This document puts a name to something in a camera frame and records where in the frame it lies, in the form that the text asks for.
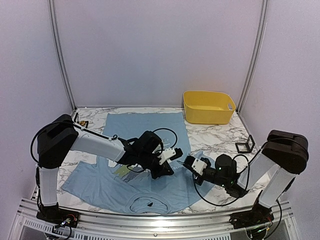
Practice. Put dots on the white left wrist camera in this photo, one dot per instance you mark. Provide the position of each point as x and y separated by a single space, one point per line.
169 154

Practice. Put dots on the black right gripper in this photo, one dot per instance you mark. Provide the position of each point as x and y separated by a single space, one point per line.
189 166

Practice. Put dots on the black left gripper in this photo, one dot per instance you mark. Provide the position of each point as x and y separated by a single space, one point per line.
164 170

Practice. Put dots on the black display case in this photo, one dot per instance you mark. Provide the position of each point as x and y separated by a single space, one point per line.
76 119
245 147

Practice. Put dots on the aluminium frame post right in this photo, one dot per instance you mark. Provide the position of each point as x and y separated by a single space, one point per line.
263 16

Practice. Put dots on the yellow plastic basket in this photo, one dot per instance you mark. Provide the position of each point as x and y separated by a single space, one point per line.
208 107

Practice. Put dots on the light blue printed t-shirt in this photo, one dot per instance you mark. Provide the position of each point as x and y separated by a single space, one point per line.
118 189

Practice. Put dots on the aluminium frame post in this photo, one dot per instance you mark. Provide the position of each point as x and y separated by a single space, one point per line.
263 16
59 53

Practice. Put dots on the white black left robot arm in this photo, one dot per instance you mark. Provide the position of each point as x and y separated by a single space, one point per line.
56 139

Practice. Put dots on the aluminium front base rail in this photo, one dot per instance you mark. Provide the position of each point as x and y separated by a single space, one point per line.
198 222

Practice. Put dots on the aluminium frame post left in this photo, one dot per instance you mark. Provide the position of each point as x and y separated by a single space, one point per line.
59 53

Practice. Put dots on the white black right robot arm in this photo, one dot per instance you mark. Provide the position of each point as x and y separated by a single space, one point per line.
286 151

